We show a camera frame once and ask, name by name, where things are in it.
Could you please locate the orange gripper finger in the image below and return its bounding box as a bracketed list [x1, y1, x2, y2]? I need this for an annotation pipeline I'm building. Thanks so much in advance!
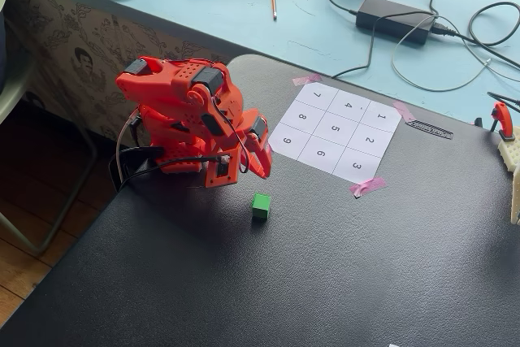
[239, 140, 266, 180]
[253, 134, 275, 180]

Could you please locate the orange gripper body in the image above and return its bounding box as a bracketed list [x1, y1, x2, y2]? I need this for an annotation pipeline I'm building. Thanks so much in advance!
[232, 109, 270, 149]

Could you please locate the green cube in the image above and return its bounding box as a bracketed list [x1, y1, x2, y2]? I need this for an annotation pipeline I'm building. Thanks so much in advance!
[251, 193, 272, 221]

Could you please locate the white numbered grid paper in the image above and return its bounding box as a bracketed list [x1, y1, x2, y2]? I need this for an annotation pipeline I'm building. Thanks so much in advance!
[267, 81, 402, 184]

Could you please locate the pink tape strip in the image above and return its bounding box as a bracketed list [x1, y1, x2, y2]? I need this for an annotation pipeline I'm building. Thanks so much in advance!
[292, 73, 323, 86]
[349, 176, 388, 199]
[392, 100, 416, 123]

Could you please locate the black table clamp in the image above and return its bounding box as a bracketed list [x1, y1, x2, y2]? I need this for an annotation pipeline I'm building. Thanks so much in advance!
[108, 145, 164, 194]

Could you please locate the black perforated strip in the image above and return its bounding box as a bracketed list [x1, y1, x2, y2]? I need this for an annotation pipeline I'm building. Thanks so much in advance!
[405, 119, 454, 141]

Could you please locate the black power adapter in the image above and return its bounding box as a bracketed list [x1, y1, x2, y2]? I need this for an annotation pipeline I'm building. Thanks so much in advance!
[355, 0, 439, 45]

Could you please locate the orange and black clamp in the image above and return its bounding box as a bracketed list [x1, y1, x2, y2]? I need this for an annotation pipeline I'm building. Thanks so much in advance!
[488, 101, 515, 141]

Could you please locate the grey metal chair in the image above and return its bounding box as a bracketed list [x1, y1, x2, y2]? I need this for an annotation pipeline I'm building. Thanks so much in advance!
[0, 0, 99, 258]

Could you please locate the white breadboard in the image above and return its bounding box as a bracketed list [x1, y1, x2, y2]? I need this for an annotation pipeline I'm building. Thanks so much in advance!
[498, 124, 520, 225]

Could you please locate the grey robot wire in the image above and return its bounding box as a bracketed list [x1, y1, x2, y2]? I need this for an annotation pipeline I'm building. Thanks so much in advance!
[115, 112, 141, 186]

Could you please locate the long black cable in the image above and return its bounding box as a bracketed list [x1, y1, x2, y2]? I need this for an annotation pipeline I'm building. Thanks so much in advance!
[331, 0, 440, 80]

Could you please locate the thin grey cable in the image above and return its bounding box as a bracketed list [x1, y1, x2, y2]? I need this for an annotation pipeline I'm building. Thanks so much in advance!
[390, 15, 520, 93]

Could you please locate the thick black power cord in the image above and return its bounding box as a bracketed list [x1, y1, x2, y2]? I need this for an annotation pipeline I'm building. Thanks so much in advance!
[430, 0, 520, 71]

